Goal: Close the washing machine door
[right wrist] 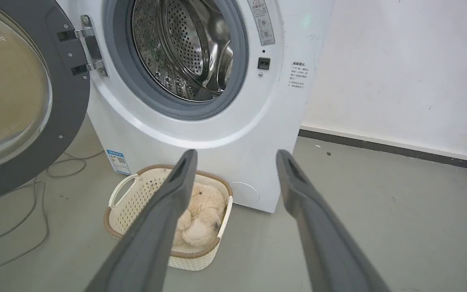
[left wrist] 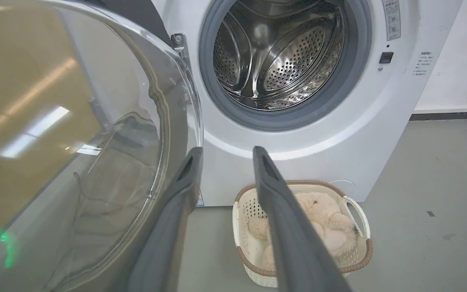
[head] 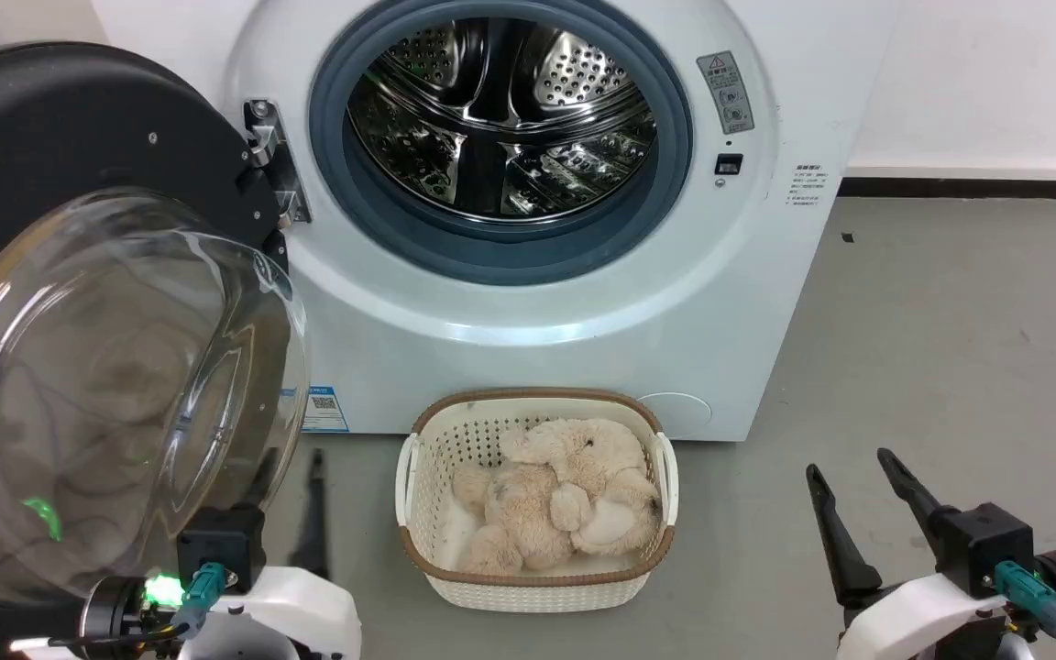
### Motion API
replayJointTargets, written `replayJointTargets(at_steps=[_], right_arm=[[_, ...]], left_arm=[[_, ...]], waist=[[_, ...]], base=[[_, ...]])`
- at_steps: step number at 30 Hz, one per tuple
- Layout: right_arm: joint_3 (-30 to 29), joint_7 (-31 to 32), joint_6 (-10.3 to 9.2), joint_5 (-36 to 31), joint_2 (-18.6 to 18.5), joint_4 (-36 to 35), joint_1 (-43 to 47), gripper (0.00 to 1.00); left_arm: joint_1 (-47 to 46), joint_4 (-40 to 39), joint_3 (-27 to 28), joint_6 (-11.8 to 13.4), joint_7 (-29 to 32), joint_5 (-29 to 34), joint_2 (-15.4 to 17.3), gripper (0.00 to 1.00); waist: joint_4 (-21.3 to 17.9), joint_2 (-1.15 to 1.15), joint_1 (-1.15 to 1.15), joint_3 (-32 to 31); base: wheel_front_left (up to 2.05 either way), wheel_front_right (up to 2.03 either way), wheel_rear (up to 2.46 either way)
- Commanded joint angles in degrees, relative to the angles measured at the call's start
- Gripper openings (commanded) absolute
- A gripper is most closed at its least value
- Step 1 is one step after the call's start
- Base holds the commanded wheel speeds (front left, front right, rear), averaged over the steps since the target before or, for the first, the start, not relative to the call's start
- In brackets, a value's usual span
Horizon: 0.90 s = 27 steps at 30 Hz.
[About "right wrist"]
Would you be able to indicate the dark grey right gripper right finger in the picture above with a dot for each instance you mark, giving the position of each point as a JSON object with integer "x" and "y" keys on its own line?
{"x": 326, "y": 247}

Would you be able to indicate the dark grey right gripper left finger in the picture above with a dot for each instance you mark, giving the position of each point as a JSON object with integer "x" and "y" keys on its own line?
{"x": 152, "y": 239}

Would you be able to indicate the white front-load washing machine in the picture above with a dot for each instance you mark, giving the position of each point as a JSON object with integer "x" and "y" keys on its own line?
{"x": 201, "y": 121}

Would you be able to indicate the grey round washing machine door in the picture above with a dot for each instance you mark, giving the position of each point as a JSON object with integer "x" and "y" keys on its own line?
{"x": 26, "y": 93}

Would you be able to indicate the cream perforated laundry basket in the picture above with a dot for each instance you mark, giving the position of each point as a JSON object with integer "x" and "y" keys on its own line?
{"x": 136, "y": 202}

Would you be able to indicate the cream plush doll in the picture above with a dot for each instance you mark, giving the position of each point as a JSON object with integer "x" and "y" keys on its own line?
{"x": 203, "y": 219}

